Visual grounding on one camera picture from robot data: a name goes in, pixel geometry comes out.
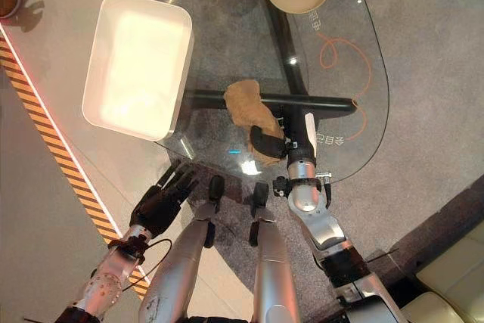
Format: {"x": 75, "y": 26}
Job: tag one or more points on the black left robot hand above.
{"x": 160, "y": 202}

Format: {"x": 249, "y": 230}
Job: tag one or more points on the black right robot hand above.
{"x": 269, "y": 141}

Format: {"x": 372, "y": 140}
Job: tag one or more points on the tan cleaning cloth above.
{"x": 252, "y": 109}

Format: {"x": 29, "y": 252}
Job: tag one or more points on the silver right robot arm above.
{"x": 321, "y": 232}

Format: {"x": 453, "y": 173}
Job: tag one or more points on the white rectangular plastic basket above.
{"x": 138, "y": 64}

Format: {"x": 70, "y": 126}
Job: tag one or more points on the silver left robot leg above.
{"x": 177, "y": 262}

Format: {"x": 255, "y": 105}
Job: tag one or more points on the silver robot leg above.
{"x": 177, "y": 262}
{"x": 270, "y": 262}

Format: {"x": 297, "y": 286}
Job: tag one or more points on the silver right robot leg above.
{"x": 270, "y": 262}

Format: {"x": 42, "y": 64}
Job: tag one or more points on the yellow black striped floor tape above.
{"x": 49, "y": 137}

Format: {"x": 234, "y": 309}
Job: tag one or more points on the cream leather sofa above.
{"x": 446, "y": 285}

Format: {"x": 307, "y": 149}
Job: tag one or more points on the black table base frame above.
{"x": 291, "y": 84}

